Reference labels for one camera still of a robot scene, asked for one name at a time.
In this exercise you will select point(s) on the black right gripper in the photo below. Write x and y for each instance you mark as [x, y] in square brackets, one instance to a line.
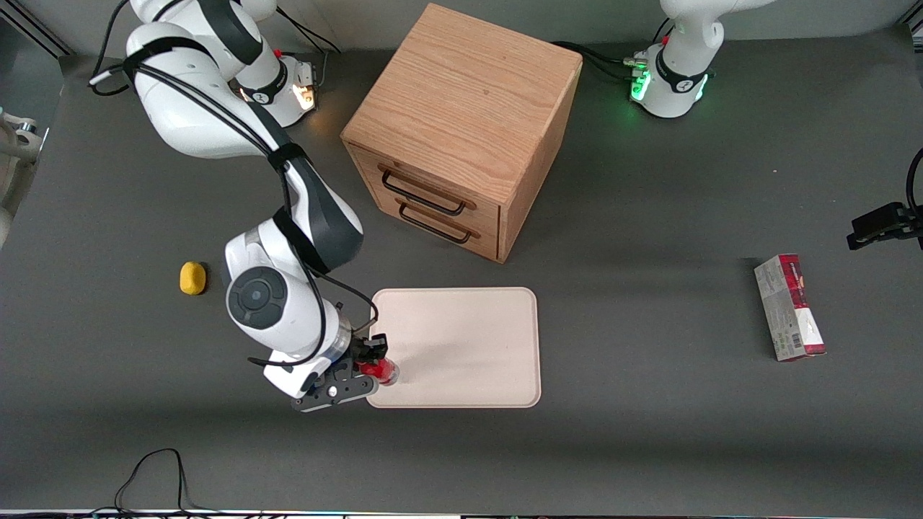
[364, 349]

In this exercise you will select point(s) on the red coke bottle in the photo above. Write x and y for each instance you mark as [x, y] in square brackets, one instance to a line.
[382, 372]

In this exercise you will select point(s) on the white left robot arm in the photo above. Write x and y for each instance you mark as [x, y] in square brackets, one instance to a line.
[678, 86]

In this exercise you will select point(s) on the beige plastic tray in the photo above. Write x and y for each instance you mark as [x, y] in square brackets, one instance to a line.
[461, 346]

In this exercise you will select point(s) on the yellow lemon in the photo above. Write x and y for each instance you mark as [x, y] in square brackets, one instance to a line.
[192, 278]

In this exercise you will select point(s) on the wooden drawer cabinet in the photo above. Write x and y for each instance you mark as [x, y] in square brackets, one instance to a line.
[461, 101]

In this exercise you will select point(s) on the white plastic stand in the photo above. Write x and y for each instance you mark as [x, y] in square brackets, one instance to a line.
[13, 144]

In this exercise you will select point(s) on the red and white carton box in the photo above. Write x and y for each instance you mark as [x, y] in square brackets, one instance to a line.
[789, 308]

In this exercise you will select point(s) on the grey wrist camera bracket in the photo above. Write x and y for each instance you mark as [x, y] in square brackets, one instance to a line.
[339, 393]

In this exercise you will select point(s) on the dark metal frame rail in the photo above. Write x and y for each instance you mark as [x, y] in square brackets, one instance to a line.
[36, 34]

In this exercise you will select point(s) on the black clamp mount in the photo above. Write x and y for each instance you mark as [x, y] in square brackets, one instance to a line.
[881, 222]

